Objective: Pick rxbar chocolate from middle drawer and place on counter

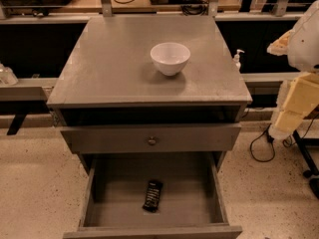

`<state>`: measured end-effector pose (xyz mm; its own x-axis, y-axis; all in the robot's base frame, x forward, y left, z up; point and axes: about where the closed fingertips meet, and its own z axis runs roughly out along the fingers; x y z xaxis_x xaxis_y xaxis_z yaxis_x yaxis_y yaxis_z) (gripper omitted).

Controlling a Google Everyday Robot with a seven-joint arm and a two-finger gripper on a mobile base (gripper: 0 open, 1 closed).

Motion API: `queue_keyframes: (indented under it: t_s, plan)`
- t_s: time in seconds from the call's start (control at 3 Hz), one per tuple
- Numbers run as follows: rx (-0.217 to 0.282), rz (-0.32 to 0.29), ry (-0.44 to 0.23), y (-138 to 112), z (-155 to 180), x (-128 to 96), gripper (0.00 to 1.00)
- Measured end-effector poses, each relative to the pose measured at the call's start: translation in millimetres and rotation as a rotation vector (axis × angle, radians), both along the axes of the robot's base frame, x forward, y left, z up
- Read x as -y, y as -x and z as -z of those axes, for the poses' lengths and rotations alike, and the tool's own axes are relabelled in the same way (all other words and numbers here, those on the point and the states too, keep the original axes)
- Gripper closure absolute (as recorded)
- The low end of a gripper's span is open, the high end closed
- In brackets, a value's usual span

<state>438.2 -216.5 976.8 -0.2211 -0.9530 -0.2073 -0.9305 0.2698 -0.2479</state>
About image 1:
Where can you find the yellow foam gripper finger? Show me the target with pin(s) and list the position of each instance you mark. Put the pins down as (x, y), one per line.
(296, 100)
(281, 46)

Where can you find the black rxbar chocolate bar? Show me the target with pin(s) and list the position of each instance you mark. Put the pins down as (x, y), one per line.
(152, 200)

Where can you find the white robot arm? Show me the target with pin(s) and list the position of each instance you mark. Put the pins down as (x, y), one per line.
(304, 44)

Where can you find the grey top drawer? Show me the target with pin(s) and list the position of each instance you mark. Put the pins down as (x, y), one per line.
(134, 138)

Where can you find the grey wooden drawer cabinet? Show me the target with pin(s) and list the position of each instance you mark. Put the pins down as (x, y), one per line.
(110, 78)

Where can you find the round metal drawer knob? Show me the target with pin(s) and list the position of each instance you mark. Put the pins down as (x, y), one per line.
(152, 141)

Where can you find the grey open middle drawer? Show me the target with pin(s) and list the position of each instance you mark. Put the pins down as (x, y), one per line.
(190, 205)

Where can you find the white pump bottle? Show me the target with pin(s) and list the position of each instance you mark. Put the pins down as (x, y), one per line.
(236, 58)

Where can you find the black stand base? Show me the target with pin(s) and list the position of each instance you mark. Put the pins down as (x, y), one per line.
(302, 144)

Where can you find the white ceramic bowl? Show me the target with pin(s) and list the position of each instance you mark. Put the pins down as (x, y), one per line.
(170, 58)

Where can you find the right metal frame post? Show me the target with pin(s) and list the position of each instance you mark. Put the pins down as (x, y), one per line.
(213, 0)

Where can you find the metal frame post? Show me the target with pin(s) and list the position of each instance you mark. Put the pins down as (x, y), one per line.
(105, 0)
(213, 0)

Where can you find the left metal frame post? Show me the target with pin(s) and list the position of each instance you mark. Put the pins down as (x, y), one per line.
(105, 0)

